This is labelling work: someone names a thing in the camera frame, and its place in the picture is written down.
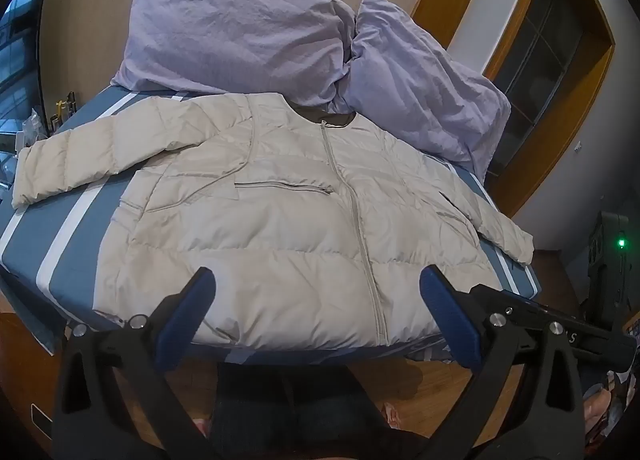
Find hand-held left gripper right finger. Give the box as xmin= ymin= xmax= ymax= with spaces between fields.
xmin=418 ymin=265 xmax=584 ymax=460

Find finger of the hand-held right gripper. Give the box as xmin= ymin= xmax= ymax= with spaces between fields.
xmin=472 ymin=284 xmax=567 ymax=327

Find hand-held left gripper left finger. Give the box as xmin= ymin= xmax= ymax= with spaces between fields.
xmin=54 ymin=266 xmax=222 ymax=460

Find beige puffer jacket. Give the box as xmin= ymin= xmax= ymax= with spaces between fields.
xmin=11 ymin=92 xmax=536 ymax=352

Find person's right forearm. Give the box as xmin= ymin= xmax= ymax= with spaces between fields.
xmin=582 ymin=372 xmax=630 ymax=447

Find bed with blue striped sheet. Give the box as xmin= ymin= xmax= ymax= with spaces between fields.
xmin=0 ymin=84 xmax=543 ymax=366

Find person's legs in dark pants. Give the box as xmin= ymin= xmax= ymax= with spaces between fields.
xmin=212 ymin=362 xmax=388 ymax=460

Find dark glass door panel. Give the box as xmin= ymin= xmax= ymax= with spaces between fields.
xmin=487 ymin=0 xmax=586 ymax=153

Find clear plastic bedside clutter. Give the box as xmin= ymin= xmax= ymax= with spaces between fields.
xmin=14 ymin=109 xmax=45 ymax=153

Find large lilac pillow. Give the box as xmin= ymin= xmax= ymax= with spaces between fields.
xmin=111 ymin=0 xmax=357 ymax=108

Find wooden door frame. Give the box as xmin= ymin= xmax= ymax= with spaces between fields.
xmin=414 ymin=0 xmax=616 ymax=218

